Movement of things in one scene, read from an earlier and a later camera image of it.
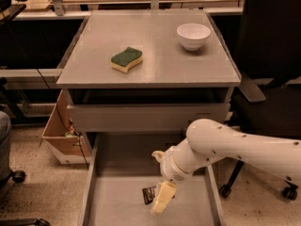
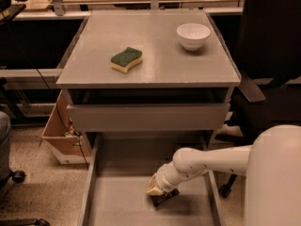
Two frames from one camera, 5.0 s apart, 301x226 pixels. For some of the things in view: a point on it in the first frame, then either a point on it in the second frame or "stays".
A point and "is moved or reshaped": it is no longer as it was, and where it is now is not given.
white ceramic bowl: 193,35 stays
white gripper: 168,166 -> 163,180
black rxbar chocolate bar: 149,194 is moved or reshaped
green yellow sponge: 123,61 stays
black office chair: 267,97 stays
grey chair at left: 7,174 stays
